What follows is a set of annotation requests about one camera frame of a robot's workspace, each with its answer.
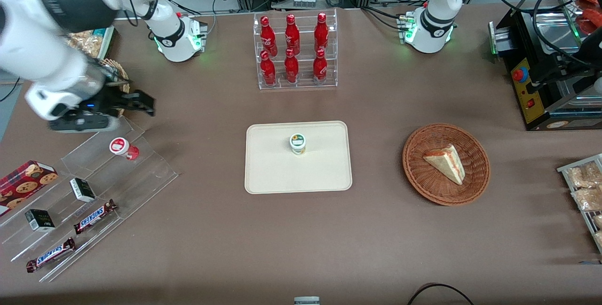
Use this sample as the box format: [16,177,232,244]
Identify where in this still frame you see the Snickers chocolate bar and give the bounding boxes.
[26,237,76,274]
[73,199,118,235]

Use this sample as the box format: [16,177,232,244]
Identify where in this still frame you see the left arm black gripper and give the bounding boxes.
[525,25,602,95]

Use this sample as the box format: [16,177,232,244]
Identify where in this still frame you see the light wicker basket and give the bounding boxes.
[96,58,131,118]

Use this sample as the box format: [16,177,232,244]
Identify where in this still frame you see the clear bag of crackers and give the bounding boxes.
[67,31,105,58]

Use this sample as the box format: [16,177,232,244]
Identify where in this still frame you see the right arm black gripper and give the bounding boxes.
[60,67,156,118]

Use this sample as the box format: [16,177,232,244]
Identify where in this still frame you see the small black box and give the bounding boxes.
[69,178,96,203]
[24,209,56,233]

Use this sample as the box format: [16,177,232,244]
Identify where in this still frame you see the round brown wicker basket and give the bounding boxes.
[402,123,491,207]

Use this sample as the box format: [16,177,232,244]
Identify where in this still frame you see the red cola bottle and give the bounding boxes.
[260,15,278,57]
[284,48,300,84]
[313,12,330,54]
[312,49,328,83]
[260,50,277,86]
[284,13,301,55]

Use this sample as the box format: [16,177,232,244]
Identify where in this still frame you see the beige plastic tray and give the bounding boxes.
[244,120,353,195]

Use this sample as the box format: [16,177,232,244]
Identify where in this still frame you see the green gum bottle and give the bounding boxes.
[289,133,308,156]

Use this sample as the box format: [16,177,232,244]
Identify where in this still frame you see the black floor cable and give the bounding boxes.
[406,283,476,305]

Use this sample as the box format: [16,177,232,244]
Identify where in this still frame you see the white plastic snack bin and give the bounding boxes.
[66,24,116,60]

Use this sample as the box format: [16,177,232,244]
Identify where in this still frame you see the tray of packaged snacks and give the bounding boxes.
[557,153,602,254]

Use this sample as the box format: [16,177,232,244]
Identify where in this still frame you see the red cookie box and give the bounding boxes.
[0,160,59,217]

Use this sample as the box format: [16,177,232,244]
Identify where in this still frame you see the clear acrylic bottle rack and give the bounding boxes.
[253,8,339,91]

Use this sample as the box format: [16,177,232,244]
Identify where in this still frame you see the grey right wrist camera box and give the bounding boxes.
[49,114,121,133]

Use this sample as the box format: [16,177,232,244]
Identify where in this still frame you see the clear acrylic stepped display stand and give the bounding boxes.
[0,118,180,283]

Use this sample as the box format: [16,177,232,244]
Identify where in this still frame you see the triangular wrapped sandwich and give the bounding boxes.
[422,144,466,186]

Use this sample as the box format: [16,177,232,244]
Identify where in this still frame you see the clear bag of biscuits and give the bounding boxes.
[565,161,602,188]
[571,186,602,212]

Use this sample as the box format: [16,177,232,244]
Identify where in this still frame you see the black metal machine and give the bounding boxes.
[488,0,602,132]

